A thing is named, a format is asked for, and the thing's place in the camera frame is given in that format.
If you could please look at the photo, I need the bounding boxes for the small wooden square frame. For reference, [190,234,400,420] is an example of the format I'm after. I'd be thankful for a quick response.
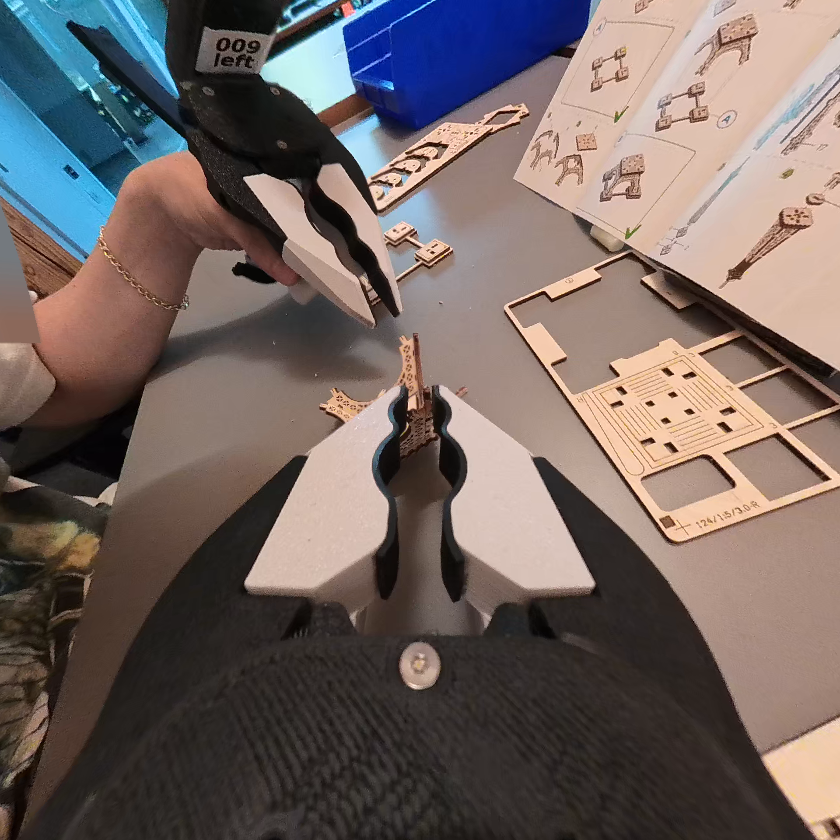
[364,222,455,308]

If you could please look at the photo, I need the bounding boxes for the large wooden cutout sheet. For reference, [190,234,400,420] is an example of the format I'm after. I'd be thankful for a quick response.
[504,251,840,544]

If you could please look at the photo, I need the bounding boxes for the wooden arch part sheet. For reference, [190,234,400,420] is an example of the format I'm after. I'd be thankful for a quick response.
[366,103,530,215]

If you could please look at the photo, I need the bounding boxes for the blue plastic bin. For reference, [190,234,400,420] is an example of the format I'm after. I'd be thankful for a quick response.
[341,0,593,130]

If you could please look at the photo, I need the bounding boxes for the assembly diagram instruction sheet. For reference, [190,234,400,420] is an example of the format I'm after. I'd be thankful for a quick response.
[514,0,840,371]

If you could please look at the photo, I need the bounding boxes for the person's left forearm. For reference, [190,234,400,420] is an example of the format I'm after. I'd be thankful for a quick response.
[0,226,194,431]

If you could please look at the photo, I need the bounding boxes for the gold chain bracelet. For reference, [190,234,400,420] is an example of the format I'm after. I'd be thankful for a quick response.
[97,226,191,311]

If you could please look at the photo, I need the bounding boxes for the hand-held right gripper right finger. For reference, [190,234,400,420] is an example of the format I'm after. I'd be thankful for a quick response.
[435,386,596,627]

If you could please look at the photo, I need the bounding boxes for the person's patterned clothing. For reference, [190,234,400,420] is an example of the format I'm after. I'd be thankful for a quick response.
[0,459,116,795]

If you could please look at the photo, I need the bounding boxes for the person's left hand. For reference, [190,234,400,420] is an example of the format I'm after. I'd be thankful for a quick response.
[110,151,305,298]

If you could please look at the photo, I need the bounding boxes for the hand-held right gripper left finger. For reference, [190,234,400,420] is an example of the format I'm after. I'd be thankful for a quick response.
[245,386,408,618]

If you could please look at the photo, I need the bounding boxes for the grey desk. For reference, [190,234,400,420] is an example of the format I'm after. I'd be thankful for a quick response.
[26,52,840,840]

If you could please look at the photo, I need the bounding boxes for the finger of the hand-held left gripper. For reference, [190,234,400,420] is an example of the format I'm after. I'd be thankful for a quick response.
[308,161,403,319]
[243,174,380,330]

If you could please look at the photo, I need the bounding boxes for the wooden tower model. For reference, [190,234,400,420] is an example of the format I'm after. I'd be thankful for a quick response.
[319,333,470,463]

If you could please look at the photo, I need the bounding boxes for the white paper sheet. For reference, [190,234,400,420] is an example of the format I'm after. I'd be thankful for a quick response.
[763,734,840,840]

